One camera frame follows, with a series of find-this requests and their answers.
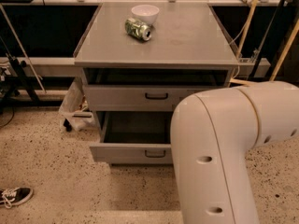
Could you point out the grey drawer cabinet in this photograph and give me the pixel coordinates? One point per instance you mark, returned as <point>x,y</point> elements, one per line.
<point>185,36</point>

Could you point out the black white sneaker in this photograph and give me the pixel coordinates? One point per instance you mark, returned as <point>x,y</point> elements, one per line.
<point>15,196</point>

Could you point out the white bowl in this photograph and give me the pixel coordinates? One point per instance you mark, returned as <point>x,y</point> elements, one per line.
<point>146,13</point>

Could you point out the wooden easel frame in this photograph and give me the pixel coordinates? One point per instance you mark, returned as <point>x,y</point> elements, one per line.
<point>266,35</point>

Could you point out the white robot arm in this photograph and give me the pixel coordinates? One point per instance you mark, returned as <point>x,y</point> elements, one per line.
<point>210,133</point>

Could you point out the grey top drawer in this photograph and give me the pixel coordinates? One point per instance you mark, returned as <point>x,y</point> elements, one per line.
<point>129,89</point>

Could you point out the grey drawer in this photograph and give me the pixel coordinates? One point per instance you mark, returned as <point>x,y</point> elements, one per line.
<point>129,89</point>
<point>133,137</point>

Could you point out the clear plastic bag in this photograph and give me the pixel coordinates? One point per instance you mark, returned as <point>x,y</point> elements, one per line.
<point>75,109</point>

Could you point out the green crushed soda can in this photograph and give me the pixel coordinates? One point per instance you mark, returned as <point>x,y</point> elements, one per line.
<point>138,29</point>

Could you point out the black tripod stand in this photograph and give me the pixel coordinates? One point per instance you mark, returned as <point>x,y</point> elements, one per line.
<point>21,75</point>

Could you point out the white thin rod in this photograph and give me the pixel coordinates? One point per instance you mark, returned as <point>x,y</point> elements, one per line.
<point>37,76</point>

